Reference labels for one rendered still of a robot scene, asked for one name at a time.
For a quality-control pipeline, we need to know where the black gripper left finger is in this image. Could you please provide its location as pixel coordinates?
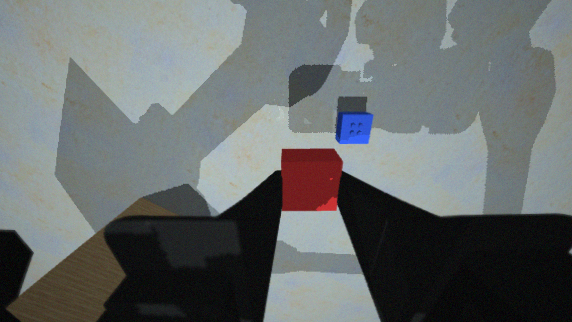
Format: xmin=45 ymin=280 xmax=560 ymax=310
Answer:
xmin=103 ymin=170 xmax=283 ymax=322

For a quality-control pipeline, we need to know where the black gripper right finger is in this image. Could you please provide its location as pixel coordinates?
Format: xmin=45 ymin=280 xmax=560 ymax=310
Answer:
xmin=337 ymin=171 xmax=572 ymax=322

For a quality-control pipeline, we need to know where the blue block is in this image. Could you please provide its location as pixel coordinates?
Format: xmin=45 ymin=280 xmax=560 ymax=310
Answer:
xmin=336 ymin=111 xmax=373 ymax=144

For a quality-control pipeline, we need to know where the red block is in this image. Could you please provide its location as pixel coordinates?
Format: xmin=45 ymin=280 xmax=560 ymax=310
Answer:
xmin=281 ymin=148 xmax=343 ymax=211

